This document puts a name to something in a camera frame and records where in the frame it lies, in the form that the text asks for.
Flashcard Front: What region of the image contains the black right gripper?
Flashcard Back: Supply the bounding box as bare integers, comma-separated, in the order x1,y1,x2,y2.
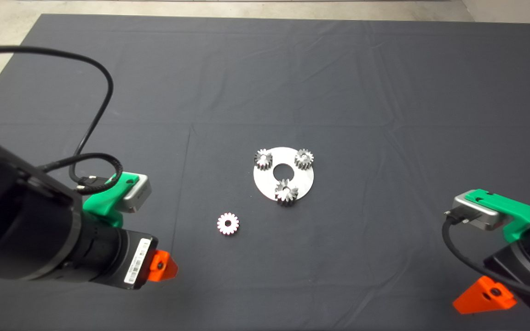
452,239,530,315

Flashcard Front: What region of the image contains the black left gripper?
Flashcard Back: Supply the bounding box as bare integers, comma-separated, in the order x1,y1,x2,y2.
109,228,179,291

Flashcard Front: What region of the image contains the large steel gear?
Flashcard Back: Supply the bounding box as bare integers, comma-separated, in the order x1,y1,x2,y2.
275,179,299,207

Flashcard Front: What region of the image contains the white plastic gear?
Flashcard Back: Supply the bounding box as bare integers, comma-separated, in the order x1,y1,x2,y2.
217,212,240,236

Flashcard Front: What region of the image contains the small steel gear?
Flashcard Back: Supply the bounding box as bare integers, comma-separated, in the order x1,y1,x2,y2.
254,149,273,169
294,148,314,169

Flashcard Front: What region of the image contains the round metal plate with hole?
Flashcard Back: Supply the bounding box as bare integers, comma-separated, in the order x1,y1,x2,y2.
253,147,315,201

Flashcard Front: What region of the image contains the dark grey table cloth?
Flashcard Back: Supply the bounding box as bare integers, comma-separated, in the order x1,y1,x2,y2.
0,13,530,331

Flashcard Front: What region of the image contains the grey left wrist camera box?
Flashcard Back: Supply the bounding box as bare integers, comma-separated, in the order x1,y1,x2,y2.
122,175,152,214

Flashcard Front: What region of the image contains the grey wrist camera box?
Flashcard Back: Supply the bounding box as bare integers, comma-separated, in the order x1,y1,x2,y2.
122,175,152,214
453,193,512,231

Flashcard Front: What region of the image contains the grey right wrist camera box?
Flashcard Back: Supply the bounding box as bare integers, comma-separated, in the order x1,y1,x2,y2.
453,193,512,231

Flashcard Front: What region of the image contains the green left camera mount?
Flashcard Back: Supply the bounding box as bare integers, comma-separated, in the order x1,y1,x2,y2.
82,172,141,228

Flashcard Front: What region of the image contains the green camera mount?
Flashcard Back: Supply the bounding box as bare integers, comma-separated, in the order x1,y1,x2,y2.
465,189,530,242
82,172,141,228

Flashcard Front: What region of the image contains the green right camera mount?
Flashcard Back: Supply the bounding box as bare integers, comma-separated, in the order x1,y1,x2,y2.
465,189,530,242

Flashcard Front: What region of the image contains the braided black left arm cable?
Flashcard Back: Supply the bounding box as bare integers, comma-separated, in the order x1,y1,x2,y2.
39,153,124,196

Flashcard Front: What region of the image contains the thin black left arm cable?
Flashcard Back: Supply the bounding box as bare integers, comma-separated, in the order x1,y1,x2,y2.
0,46,115,184

